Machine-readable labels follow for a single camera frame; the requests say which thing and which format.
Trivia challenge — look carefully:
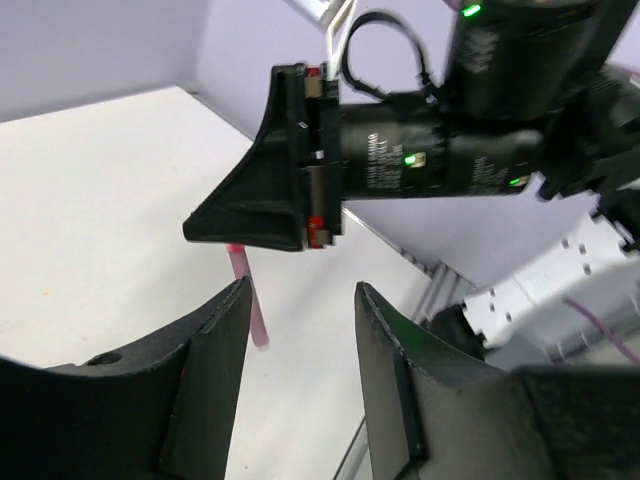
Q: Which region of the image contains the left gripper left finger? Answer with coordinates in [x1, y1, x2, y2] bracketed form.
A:
[1, 279, 252, 479]

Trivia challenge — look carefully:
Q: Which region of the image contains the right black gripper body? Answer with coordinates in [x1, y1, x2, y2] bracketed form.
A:
[304, 1, 639, 249]

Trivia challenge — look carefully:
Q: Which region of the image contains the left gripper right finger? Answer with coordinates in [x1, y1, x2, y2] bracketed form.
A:
[355, 282, 639, 479]

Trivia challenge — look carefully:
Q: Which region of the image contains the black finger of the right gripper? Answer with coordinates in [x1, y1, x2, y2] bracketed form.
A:
[183, 63, 308, 252]

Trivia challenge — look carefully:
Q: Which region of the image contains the red pen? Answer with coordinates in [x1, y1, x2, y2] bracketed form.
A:
[225, 242, 272, 351]

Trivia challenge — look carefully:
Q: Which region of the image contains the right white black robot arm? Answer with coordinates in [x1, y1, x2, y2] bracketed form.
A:
[183, 1, 639, 358]

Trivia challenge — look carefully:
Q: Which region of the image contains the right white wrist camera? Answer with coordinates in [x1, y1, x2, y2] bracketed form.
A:
[288, 0, 359, 80]

